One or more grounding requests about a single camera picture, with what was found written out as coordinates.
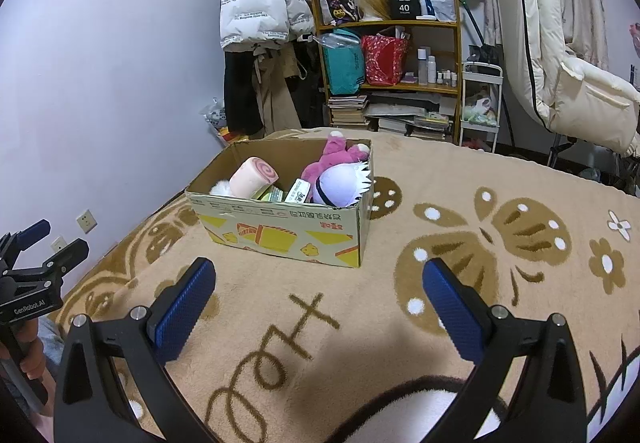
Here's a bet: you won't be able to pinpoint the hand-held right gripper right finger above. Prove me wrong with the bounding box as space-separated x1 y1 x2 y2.
421 257 587 443

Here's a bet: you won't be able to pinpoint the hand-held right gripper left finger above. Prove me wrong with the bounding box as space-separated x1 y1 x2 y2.
52 257 221 443

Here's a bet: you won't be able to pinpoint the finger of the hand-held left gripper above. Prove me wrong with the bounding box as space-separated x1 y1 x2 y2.
44 238 90 291
0 219 52 274

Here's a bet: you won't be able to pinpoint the printed cardboard box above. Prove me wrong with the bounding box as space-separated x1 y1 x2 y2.
185 138 373 270

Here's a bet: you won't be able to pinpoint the pink swirl cake roll squishy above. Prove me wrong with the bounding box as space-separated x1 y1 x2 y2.
229 156 281 199

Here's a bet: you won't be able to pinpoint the purple and white plush doll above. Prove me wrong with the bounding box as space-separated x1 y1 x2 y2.
309 162 374 207

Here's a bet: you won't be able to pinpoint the green tissue packet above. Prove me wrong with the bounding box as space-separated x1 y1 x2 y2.
252 177 314 204

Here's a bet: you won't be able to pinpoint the pink plush toy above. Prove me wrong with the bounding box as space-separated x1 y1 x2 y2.
301 131 372 196

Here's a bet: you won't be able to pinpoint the person's left hand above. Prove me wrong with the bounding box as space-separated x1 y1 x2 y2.
22 338 46 376

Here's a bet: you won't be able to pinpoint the grey-blue fluffy garment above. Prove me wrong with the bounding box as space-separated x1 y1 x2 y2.
37 315 68 364

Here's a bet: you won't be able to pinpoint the yellow and red snack packets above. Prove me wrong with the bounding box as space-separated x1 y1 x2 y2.
217 126 251 144

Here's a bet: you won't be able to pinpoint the pile of books and papers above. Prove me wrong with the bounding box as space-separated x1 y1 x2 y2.
367 92 453 140

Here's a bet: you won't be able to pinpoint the white plastic bag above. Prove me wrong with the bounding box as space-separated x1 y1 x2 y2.
201 98 228 129

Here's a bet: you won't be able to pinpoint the stack of old books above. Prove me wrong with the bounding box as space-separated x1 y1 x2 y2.
327 94 372 130

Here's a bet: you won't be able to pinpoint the black hanging coat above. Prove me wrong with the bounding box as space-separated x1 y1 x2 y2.
223 38 331 134

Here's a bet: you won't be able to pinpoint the beige hanging trousers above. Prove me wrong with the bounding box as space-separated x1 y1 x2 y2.
251 46 297 136

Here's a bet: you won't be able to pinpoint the white trolley cart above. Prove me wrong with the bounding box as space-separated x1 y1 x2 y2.
459 62 504 154

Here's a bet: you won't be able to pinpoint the row of small bottles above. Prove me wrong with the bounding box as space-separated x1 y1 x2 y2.
416 46 459 86

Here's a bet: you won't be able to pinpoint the cream puffer coat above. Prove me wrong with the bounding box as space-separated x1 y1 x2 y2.
491 0 640 155

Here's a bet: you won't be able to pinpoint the red bag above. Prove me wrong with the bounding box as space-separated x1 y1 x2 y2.
360 34 412 86

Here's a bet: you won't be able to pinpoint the teal bag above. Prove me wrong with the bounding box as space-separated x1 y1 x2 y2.
321 29 367 96

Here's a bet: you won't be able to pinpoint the wooden shelf rack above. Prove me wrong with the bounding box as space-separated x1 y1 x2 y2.
310 0 462 146

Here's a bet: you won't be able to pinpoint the black box with white print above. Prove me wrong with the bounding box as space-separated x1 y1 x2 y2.
387 0 426 19

